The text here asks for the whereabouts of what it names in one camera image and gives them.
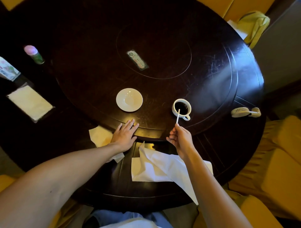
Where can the person's right hand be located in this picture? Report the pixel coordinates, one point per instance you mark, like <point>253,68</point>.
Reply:
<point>183,142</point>

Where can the person's left hand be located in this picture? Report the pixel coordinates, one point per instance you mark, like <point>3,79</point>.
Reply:
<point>123,138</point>

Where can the person's left little finger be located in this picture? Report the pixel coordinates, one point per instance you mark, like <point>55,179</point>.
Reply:
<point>119,128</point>

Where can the person's left thumb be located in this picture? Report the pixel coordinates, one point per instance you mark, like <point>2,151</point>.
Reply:
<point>134,139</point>

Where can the person's right thumb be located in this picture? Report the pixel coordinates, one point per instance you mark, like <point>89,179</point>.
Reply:
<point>180,128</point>

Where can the person's left middle finger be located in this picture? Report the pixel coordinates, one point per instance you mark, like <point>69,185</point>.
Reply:
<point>130,124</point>

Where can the white stir stick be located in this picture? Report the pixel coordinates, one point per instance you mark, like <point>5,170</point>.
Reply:
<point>178,116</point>

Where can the person's right forearm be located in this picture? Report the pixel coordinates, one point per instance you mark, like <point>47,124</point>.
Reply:
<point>211,192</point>

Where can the person's left forearm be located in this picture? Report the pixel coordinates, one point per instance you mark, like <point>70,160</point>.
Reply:
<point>54,183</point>

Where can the white coffee cup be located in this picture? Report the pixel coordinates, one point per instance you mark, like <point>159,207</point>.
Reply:
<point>175,112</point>

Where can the black coffee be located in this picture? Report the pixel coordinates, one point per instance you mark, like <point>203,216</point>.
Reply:
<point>182,107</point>

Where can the small cream paper napkin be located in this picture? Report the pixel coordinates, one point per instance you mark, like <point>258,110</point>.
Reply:
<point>100,136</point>

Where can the white saucer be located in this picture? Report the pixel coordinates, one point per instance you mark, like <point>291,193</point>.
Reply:
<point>129,99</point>

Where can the large white paper napkin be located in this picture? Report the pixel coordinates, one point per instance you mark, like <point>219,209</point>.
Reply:
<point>160,164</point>

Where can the cream handheld fan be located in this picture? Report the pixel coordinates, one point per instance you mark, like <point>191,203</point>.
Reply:
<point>241,112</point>

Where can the green and white label card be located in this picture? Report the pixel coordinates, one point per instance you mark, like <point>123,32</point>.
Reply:
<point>137,60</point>

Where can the dark wooden turntable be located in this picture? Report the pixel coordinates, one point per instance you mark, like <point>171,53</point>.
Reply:
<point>94,58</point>

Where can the blue jeans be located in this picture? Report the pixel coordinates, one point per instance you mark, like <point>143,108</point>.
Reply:
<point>112,216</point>

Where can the white shirt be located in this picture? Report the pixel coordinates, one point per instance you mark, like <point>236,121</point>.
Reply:
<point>131,224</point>

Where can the clear-wrapped tissue pack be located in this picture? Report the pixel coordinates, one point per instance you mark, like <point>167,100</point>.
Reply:
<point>30,103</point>

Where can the green bottle with pink cap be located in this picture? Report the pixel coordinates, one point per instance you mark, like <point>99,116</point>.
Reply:
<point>35,55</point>

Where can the white paper sheet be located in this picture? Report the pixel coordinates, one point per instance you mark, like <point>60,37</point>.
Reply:
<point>236,29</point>

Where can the printed white packet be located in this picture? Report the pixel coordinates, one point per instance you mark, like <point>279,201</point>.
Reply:
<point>7,70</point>

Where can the yellow cloth bag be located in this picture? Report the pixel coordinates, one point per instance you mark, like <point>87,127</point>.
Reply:
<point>255,25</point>

